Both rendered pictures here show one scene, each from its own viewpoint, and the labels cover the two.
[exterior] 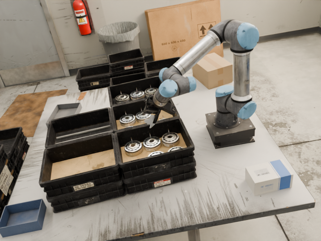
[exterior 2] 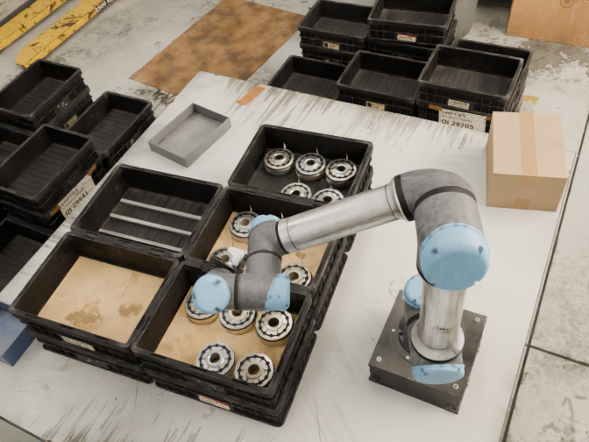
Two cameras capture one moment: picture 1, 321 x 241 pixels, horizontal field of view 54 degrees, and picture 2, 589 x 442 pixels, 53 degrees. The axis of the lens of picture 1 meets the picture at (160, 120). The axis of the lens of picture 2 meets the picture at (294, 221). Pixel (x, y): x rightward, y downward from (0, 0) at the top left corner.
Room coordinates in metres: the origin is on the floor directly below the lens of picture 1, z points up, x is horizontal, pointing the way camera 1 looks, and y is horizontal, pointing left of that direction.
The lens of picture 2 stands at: (0.83, -0.59, 2.24)
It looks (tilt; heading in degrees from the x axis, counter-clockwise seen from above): 50 degrees down; 34
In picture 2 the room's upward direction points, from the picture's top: 10 degrees counter-clockwise
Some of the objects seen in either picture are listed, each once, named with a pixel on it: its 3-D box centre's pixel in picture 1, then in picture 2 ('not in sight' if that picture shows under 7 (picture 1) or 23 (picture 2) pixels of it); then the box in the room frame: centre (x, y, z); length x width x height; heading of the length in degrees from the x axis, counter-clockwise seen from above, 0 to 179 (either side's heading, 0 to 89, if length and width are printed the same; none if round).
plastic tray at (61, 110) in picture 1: (64, 115); (190, 133); (2.14, 0.73, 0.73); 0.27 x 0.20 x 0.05; 172
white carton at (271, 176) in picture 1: (268, 177); not in sight; (1.14, -0.50, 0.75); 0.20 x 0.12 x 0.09; 95
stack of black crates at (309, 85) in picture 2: not in sight; (314, 95); (3.05, 0.67, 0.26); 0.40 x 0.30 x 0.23; 91
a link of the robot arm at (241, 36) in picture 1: (241, 72); (442, 302); (1.50, -0.47, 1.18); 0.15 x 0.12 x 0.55; 26
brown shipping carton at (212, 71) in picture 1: (211, 70); (523, 160); (2.38, -0.49, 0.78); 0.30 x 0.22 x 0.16; 15
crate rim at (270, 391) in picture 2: (152, 140); (223, 323); (1.38, 0.06, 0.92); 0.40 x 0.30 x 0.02; 97
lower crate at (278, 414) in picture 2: (156, 162); (234, 352); (1.38, 0.06, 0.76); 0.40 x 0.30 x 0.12; 97
